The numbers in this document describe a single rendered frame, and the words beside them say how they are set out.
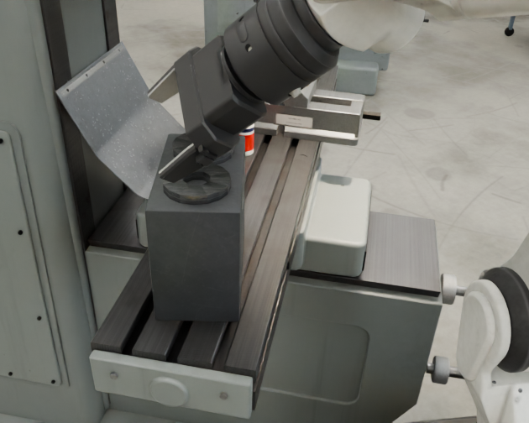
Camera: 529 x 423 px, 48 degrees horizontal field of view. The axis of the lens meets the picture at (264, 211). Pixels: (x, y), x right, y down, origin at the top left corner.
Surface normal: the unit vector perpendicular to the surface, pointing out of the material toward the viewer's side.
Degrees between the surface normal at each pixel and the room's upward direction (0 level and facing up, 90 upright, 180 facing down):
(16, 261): 89
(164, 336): 0
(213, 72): 55
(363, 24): 119
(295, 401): 90
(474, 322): 90
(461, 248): 0
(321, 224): 0
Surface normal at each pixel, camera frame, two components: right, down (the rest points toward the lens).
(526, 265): -0.99, 0.05
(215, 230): 0.00, 0.55
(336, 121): -0.23, 0.53
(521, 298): -0.64, -0.36
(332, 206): 0.03, -0.83
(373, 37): 0.20, 0.88
